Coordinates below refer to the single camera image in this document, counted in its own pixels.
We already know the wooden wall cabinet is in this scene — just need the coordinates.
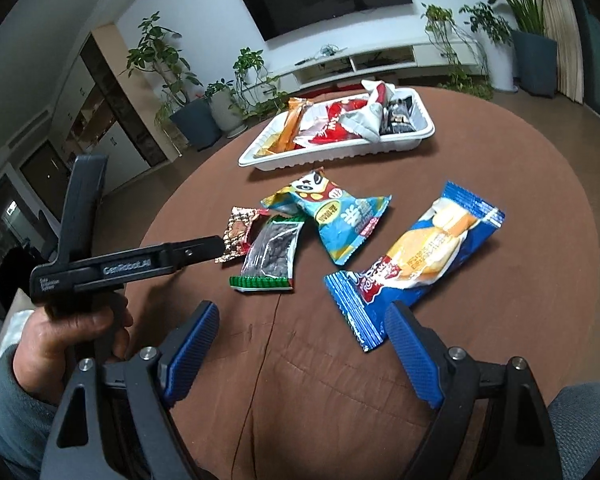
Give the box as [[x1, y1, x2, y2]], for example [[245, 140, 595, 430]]
[[45, 25, 171, 196]]

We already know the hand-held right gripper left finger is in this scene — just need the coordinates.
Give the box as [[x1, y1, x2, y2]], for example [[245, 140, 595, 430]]
[[40, 300, 221, 480]]

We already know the small brown snack packet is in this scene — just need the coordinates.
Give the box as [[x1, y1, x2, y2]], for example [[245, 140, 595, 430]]
[[215, 206, 271, 264]]

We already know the beige curtain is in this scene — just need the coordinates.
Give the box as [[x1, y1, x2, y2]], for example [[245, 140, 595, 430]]
[[530, 0, 588, 103]]

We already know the white plastic tray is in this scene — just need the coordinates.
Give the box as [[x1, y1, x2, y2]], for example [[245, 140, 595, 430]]
[[237, 86, 436, 171]]

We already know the white snack packet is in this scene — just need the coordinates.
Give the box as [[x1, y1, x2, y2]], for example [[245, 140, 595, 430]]
[[340, 80, 397, 142]]

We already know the large red chocolate bag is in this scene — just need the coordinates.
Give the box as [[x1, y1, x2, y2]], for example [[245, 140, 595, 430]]
[[300, 82, 388, 148]]

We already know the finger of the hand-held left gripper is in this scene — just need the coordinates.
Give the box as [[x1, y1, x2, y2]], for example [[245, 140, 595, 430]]
[[175, 236, 226, 267]]

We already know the pale pink snack packet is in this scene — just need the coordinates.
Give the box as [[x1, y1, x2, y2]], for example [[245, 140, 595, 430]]
[[297, 105, 338, 138]]

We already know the white tv cabinet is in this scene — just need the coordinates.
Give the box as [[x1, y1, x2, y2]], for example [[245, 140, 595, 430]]
[[267, 42, 486, 96]]

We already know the vine plant white pot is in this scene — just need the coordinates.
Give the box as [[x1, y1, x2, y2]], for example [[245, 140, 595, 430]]
[[422, 2, 520, 100]]

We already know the tall leafy plant dark pot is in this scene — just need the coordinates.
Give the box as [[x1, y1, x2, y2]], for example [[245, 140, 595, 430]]
[[122, 12, 224, 151]]

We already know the broad leaf plant dark pot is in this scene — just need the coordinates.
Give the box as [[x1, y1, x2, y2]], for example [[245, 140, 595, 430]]
[[467, 0, 559, 97]]

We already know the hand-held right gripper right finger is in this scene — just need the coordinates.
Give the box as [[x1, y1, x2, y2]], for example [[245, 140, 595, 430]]
[[384, 301, 563, 480]]

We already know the blue bread packet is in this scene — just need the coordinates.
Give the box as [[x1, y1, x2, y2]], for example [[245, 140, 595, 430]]
[[324, 180, 506, 353]]

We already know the orange snack packet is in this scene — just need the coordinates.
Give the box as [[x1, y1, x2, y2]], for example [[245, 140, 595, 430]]
[[266, 97, 315, 153]]

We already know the clear dark snack packet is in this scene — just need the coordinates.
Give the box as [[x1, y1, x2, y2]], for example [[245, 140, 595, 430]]
[[229, 214, 306, 292]]

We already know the person's left forearm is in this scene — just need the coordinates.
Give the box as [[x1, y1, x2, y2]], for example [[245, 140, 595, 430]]
[[0, 310, 81, 473]]

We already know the trailing plant white pot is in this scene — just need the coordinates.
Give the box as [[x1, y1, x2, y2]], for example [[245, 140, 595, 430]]
[[204, 47, 283, 137]]

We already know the light blue panda snack packet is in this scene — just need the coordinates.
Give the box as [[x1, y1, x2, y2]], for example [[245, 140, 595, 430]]
[[260, 167, 393, 266]]

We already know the black snack packet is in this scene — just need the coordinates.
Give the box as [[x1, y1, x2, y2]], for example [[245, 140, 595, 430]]
[[380, 95, 417, 135]]

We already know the person's left hand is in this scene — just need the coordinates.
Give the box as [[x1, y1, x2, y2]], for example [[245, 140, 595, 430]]
[[12, 295, 133, 392]]

